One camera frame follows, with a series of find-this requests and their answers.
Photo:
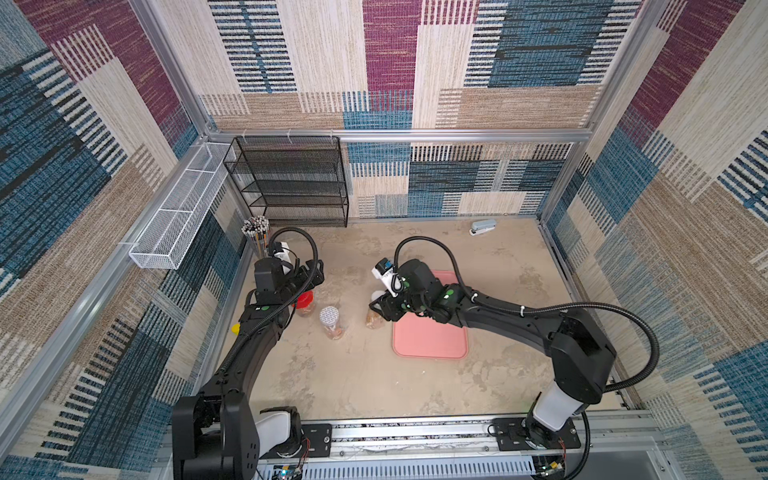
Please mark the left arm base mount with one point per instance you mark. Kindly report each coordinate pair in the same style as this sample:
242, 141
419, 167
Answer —
314, 441

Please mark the white wire mesh basket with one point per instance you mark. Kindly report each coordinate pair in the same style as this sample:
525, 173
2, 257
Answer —
166, 239

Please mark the candy jar clear plastic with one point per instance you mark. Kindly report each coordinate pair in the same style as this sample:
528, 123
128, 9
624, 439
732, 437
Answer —
373, 319

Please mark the black wire shelf rack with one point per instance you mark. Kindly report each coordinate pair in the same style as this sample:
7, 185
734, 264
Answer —
291, 181

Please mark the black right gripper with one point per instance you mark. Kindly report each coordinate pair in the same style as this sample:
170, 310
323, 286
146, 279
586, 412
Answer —
387, 303

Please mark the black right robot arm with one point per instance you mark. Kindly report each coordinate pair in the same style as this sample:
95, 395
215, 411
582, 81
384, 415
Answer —
582, 356

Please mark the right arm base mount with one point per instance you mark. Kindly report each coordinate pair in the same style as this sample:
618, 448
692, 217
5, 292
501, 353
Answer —
517, 434

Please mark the cup of coloured pencils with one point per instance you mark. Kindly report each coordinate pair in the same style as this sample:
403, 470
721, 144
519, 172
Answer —
256, 230

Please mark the candy jar red lid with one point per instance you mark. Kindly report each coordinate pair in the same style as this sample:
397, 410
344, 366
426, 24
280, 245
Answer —
305, 304

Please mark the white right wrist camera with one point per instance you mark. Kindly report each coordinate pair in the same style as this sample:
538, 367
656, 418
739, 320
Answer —
384, 271

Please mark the pink plastic tray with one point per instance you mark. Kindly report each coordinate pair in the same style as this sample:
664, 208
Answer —
422, 337

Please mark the candy jar patterned lid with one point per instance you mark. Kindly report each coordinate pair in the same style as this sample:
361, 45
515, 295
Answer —
330, 320

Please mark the grey stapler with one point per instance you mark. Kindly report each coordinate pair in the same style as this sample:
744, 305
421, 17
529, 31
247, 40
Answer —
482, 226

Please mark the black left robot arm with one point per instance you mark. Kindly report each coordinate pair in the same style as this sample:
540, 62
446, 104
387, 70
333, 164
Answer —
215, 434

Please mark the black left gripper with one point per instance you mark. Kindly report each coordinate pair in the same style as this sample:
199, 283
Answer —
318, 276

